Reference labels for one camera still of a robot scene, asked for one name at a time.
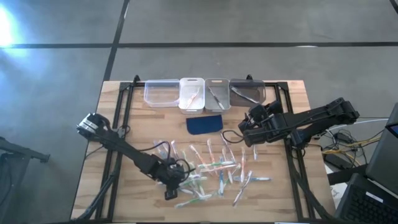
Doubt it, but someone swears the white cable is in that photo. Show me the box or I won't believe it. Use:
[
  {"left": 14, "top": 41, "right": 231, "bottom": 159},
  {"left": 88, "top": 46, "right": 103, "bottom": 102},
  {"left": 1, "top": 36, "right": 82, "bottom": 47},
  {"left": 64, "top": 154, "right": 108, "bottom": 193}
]
[{"left": 326, "top": 118, "right": 389, "bottom": 131}]

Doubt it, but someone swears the black laptop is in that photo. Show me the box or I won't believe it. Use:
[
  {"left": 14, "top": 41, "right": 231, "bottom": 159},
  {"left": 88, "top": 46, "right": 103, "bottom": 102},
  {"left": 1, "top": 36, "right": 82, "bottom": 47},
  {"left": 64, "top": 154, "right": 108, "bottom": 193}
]
[{"left": 335, "top": 102, "right": 398, "bottom": 224}]

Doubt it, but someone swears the yellow cable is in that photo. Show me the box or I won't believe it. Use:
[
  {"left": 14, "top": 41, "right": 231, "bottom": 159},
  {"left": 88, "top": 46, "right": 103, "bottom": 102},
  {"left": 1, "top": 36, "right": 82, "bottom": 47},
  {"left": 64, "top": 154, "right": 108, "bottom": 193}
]
[{"left": 322, "top": 136, "right": 386, "bottom": 156}]

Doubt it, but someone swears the white paper sheet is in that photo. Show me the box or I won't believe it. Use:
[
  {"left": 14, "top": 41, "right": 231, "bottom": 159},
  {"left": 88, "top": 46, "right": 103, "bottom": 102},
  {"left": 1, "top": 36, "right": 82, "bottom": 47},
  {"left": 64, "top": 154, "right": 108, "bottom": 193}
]
[{"left": 328, "top": 182, "right": 348, "bottom": 208}]

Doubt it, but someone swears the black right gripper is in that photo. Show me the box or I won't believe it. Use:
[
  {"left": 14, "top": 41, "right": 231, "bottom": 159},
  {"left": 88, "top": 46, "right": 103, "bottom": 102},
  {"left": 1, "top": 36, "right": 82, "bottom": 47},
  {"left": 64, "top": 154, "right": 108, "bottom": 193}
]
[{"left": 239, "top": 101, "right": 284, "bottom": 133}]

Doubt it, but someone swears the grey plastic bin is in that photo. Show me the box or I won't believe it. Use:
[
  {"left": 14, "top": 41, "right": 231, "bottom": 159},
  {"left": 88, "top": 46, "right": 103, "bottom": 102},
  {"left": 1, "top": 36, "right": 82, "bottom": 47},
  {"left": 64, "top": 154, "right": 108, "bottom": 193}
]
[{"left": 204, "top": 78, "right": 231, "bottom": 114}]

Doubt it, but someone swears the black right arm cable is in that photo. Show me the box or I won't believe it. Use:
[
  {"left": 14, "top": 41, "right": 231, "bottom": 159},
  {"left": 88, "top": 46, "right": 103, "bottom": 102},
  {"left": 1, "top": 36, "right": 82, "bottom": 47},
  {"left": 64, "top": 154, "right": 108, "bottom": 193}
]
[{"left": 221, "top": 129, "right": 248, "bottom": 145}]

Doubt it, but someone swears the black metal stand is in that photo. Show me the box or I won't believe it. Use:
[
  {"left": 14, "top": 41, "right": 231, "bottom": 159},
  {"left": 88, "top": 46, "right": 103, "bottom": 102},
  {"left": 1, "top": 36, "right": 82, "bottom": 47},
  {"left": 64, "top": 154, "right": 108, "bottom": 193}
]
[{"left": 0, "top": 136, "right": 51, "bottom": 224}]

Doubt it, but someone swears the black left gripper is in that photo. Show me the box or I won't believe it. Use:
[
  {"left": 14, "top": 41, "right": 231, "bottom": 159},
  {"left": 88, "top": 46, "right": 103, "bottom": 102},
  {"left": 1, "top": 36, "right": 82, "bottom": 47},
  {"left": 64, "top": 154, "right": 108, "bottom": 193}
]
[{"left": 157, "top": 160, "right": 189, "bottom": 201}]

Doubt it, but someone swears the green toothbrush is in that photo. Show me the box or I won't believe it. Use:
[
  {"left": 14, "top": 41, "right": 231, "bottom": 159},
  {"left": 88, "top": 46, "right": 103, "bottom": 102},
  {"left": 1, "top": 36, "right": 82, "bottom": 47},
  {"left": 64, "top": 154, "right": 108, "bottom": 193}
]
[
  {"left": 180, "top": 175, "right": 208, "bottom": 187},
  {"left": 182, "top": 151, "right": 205, "bottom": 196},
  {"left": 174, "top": 192, "right": 216, "bottom": 208},
  {"left": 198, "top": 161, "right": 236, "bottom": 169},
  {"left": 230, "top": 164, "right": 242, "bottom": 179}
]

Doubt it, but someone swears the black power brick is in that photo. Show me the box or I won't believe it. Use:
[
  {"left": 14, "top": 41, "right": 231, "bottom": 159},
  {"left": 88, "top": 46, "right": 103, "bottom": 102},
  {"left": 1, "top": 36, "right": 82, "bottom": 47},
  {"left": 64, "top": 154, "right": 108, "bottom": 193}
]
[{"left": 323, "top": 153, "right": 354, "bottom": 169}]

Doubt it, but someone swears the white plastic bin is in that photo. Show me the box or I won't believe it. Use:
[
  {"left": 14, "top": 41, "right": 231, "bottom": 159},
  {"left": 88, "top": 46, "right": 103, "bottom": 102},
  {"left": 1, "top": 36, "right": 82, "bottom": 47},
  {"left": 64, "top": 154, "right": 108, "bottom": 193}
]
[{"left": 178, "top": 77, "right": 206, "bottom": 114}]

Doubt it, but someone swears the blue cloth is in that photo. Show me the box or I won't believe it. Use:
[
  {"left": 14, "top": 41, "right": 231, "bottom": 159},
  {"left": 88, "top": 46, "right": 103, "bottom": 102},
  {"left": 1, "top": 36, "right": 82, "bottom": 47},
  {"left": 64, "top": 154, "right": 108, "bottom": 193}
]
[{"left": 185, "top": 114, "right": 224, "bottom": 136}]

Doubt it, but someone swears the dark smoked plastic bin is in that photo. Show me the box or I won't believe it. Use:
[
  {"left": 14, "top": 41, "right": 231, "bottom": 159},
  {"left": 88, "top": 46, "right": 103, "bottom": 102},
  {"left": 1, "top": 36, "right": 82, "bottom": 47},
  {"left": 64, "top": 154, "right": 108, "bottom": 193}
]
[{"left": 228, "top": 78, "right": 267, "bottom": 108}]

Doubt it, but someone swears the clear plastic bin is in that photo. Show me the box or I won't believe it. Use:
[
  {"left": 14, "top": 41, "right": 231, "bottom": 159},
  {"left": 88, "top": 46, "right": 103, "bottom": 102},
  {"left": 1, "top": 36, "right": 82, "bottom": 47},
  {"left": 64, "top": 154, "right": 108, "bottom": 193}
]
[{"left": 143, "top": 78, "right": 181, "bottom": 108}]

